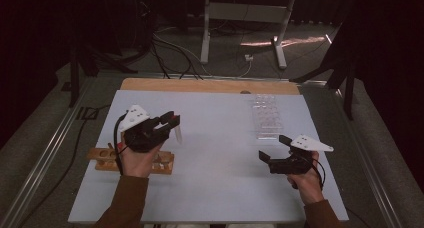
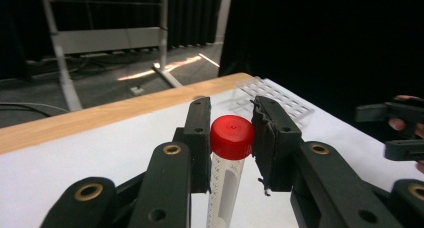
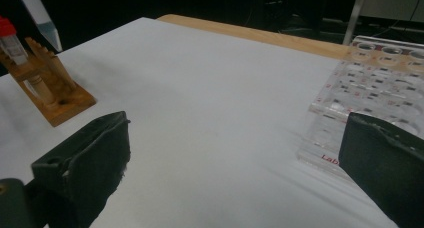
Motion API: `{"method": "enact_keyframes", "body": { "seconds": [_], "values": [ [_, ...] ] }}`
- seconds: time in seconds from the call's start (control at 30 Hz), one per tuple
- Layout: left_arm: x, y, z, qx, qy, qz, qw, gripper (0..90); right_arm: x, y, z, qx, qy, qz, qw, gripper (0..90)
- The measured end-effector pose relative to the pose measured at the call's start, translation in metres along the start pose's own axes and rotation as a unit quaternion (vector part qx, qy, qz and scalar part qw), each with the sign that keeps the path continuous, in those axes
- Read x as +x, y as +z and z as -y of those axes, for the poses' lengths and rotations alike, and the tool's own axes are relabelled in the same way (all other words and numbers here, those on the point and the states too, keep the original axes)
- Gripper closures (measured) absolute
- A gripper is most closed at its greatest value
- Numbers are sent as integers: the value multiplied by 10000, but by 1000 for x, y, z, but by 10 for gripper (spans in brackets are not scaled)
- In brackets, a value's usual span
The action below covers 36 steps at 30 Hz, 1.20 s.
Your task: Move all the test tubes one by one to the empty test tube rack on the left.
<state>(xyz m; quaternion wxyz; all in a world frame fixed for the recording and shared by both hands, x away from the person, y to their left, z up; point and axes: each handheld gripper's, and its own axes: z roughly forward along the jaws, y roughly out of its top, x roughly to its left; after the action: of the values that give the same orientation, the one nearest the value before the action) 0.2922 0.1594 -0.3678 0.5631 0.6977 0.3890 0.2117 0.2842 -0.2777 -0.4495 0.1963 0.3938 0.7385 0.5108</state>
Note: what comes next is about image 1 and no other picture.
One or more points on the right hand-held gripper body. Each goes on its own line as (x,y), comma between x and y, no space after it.
(293,163)

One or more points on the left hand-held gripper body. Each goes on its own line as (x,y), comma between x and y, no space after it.
(141,136)

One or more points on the white desk frame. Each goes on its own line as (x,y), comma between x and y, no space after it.
(246,13)

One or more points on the person's left hand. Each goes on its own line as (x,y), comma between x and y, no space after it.
(136,163)

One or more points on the metal floor rail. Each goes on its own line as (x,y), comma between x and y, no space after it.
(43,161)
(370,161)

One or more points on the white power plug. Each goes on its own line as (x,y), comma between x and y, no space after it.
(248,57)

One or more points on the clear plastic tube rack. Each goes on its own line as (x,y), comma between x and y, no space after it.
(266,118)

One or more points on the black equipment rack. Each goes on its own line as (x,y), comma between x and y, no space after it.
(145,14)

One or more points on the red-capped clear centrifuge tube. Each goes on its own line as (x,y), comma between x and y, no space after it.
(178,134)

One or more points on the wooden test tube rack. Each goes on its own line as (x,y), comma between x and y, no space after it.
(100,154)

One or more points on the black metal stand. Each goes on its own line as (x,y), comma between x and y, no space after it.
(349,94)
(74,81)

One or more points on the person's right hand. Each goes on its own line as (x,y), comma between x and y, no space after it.
(308,188)

